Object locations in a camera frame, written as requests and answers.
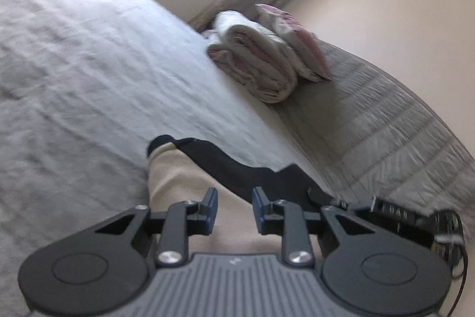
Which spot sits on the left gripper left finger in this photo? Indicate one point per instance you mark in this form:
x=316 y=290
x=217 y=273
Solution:
x=174 y=227

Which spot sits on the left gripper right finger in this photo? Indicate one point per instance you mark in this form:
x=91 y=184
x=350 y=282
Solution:
x=311 y=238

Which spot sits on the grey padded headboard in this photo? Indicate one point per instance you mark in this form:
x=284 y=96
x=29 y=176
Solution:
x=366 y=134

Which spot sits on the grey pink pillow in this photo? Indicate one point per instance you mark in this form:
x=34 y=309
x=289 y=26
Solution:
x=309 y=62

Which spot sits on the folded grey pink duvet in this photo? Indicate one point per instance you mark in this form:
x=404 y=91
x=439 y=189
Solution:
x=252 y=55

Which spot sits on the grey bed sheet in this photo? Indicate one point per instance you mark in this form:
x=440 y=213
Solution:
x=85 y=86

